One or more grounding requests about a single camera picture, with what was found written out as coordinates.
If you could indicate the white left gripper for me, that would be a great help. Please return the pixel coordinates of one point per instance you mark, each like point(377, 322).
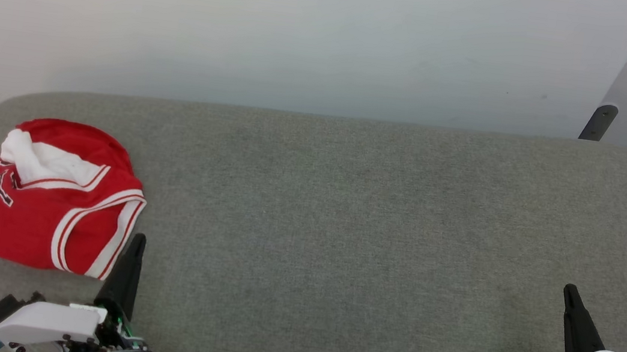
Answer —
point(49, 323)

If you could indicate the red white basketball jersey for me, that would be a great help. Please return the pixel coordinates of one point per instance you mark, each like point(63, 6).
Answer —
point(41, 219)

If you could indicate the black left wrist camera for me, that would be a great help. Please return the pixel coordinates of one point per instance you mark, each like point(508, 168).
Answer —
point(2, 308)

